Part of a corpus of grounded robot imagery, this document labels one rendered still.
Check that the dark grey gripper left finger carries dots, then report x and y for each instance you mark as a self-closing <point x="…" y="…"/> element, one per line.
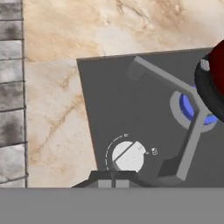
<point x="100" y="178"/>

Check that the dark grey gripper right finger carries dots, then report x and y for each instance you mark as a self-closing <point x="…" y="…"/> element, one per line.
<point x="124" y="178"/>

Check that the white hob knob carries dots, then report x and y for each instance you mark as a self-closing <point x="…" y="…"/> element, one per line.
<point x="128" y="157"/>

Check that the dark grey hob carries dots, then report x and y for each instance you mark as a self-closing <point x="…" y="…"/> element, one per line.
<point x="116" y="102"/>

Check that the grey hob grate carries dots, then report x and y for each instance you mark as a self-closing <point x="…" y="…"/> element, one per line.
<point x="163" y="77"/>

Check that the black and dark red pan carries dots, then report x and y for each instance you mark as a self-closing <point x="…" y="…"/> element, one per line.
<point x="214" y="78"/>

